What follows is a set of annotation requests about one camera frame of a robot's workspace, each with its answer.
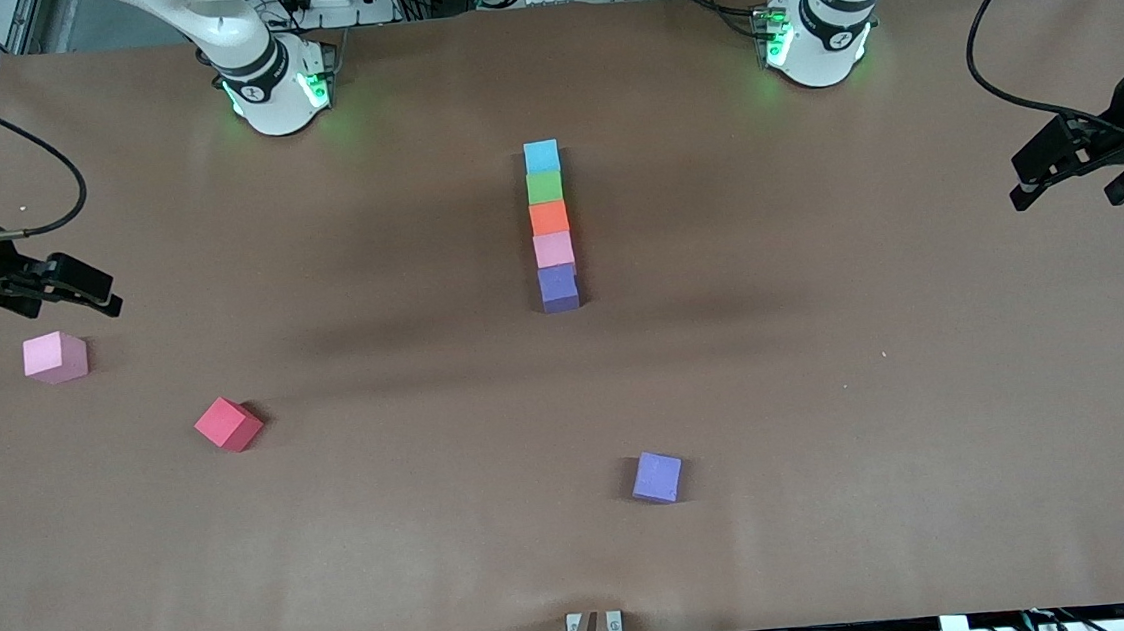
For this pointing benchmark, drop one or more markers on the green foam cube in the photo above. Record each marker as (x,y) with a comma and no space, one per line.
(544,187)

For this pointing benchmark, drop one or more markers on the brown table mat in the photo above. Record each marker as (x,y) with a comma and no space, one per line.
(836,484)

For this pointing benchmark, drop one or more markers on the red foam cube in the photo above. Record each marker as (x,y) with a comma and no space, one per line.
(228,424)

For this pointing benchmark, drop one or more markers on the pink foam cube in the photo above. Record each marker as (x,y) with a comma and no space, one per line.
(54,357)
(553,249)

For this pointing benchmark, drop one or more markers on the teal foam cube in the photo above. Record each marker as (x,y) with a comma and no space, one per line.
(542,157)

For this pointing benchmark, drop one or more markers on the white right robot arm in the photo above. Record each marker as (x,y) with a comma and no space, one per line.
(239,40)

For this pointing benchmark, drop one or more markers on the orange foam cube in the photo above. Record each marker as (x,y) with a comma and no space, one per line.
(548,218)

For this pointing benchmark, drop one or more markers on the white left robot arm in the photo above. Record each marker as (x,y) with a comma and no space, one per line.
(831,34)

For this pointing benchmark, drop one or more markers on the purple foam cube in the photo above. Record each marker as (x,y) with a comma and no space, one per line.
(558,289)
(657,478)

